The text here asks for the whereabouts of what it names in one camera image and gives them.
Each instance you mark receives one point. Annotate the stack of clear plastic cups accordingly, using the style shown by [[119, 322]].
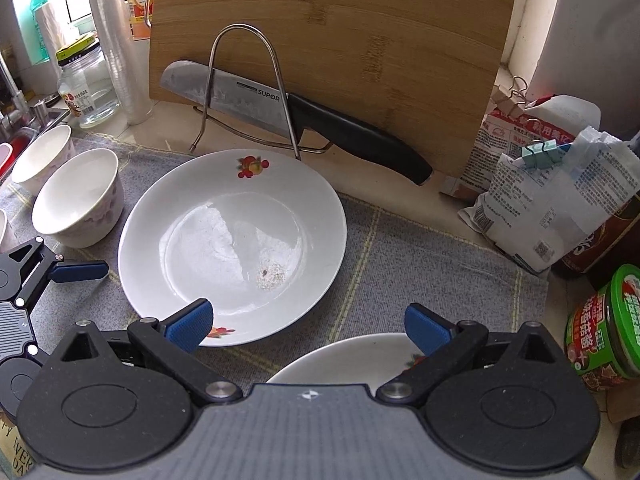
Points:
[[117, 35]]

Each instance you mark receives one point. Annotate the short plastic wrap roll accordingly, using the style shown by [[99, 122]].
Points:
[[55, 30]]

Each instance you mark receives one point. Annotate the glass jar yellow-green lid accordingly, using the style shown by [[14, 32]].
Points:
[[87, 90]]

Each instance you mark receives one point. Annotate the beige binder clip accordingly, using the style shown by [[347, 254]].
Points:
[[506, 106]]

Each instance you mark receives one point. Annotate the white printed bag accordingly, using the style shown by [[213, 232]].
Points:
[[550, 210]]

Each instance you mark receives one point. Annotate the red white bag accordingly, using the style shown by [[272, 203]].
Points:
[[505, 140]]

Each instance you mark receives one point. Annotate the metal faucet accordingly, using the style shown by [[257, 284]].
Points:
[[12, 95]]

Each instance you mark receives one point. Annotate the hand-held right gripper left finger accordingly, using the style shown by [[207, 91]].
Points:
[[190, 325]]

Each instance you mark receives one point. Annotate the orange liquid bottle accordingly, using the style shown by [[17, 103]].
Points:
[[140, 0]]

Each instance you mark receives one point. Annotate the green-lid jar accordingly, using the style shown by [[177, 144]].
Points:
[[607, 330]]

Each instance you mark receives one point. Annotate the white fruit-print plate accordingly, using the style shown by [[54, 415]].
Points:
[[225, 220], [340, 360]]

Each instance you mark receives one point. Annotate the dark sauce bottle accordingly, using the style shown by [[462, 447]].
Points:
[[610, 245]]

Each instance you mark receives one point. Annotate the teal binder clip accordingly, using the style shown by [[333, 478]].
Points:
[[537, 155]]

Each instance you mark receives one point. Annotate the red basin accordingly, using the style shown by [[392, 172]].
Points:
[[22, 137]]

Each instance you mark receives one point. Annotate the bamboo cutting board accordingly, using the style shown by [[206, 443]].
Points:
[[350, 35]]

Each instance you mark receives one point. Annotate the blue grey checked towel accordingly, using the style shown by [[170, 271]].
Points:
[[400, 260]]

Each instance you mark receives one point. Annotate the white ceramic bowl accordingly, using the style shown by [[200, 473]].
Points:
[[4, 232], [42, 155], [75, 195]]

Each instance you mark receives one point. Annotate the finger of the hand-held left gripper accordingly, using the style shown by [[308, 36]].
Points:
[[80, 271]]

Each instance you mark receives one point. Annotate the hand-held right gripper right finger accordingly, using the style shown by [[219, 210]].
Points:
[[427, 329]]

